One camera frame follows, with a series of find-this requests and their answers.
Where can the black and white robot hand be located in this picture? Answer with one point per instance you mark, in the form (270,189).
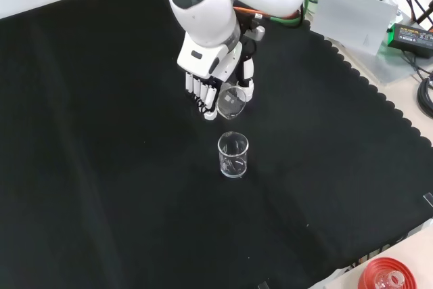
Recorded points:
(248,72)

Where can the clear glass beaker with markings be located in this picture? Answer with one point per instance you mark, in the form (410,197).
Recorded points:
(231,101)

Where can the black power supply green label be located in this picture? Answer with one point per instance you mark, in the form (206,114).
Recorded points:
(411,37)

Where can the black bench cloth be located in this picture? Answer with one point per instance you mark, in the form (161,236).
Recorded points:
(101,167)

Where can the grey tape strip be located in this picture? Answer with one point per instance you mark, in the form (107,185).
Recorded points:
(429,199)
(263,286)

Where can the red ribbed round funnel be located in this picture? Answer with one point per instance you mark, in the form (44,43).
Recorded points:
(372,268)

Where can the small clear glass flask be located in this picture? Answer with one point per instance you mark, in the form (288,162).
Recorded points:
(392,280)

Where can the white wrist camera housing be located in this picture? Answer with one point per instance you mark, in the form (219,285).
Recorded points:
(199,59)

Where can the grey metal base plate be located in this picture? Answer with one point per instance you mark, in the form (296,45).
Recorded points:
(389,65)

